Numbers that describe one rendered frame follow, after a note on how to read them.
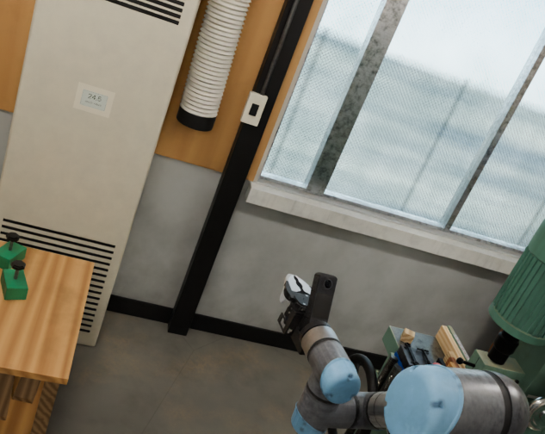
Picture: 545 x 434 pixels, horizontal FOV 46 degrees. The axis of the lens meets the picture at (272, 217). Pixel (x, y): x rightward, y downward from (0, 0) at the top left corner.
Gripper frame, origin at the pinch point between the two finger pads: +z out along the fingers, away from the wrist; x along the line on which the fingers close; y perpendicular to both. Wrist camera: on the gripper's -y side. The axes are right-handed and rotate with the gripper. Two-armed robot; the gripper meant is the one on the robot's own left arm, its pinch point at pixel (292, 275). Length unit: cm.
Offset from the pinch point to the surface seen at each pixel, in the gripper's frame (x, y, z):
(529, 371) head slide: 79, 8, -7
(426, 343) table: 74, 26, 25
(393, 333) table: 62, 27, 28
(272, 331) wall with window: 86, 104, 129
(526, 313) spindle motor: 64, -10, -8
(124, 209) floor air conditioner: -13, 50, 113
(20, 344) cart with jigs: -44, 73, 51
